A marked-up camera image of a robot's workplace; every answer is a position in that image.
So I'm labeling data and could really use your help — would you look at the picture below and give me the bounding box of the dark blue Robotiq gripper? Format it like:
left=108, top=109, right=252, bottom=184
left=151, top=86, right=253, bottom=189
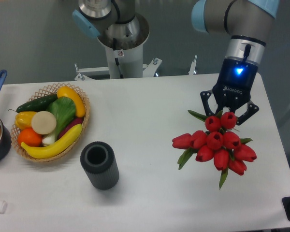
left=200, top=58, right=259, bottom=125

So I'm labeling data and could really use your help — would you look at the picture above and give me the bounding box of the red tulip bouquet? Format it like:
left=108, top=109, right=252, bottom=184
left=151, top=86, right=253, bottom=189
left=172, top=110, right=257, bottom=188

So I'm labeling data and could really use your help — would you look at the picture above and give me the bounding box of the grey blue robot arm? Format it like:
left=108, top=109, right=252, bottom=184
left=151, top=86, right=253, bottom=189
left=72, top=0, right=279, bottom=125

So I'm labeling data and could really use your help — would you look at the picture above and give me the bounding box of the dark grey ribbed vase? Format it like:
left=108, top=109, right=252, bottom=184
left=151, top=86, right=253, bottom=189
left=80, top=141, right=119, bottom=190

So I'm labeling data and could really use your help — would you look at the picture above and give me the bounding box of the purple plastic eggplant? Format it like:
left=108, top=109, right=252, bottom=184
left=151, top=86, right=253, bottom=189
left=58, top=117, right=83, bottom=139

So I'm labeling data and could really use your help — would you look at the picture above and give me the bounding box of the green plastic bok choy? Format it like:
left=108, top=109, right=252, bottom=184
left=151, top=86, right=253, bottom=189
left=42, top=97, right=76, bottom=146

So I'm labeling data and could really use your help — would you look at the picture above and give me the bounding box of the yellow plastic squash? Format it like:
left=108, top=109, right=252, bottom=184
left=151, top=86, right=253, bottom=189
left=57, top=86, right=86, bottom=117

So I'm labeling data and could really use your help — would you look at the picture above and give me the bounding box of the yellow plastic banana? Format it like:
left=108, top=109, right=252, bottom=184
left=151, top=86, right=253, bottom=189
left=21, top=124, right=83, bottom=160

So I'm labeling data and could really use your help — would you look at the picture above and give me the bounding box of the woven wicker basket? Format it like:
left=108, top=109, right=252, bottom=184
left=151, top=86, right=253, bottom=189
left=10, top=83, right=90, bottom=162

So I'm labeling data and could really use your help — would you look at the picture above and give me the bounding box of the beige round onion slice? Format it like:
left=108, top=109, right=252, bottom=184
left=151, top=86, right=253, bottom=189
left=31, top=111, right=57, bottom=135

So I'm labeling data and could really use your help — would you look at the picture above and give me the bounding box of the green plastic cucumber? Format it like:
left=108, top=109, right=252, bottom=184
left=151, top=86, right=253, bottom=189
left=9, top=94, right=58, bottom=113

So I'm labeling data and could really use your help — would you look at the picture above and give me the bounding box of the orange plastic orange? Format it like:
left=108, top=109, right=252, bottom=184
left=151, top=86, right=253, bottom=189
left=17, top=128, right=42, bottom=147

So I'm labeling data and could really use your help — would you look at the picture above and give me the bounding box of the yellow plastic bell pepper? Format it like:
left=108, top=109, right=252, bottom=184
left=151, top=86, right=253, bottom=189
left=14, top=111, right=37, bottom=130

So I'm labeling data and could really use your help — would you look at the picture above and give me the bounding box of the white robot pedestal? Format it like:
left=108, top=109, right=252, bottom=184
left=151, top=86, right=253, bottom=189
left=72, top=10, right=162, bottom=79

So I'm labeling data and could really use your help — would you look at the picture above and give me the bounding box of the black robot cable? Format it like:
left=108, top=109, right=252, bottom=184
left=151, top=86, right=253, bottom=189
left=112, top=38, right=124, bottom=79

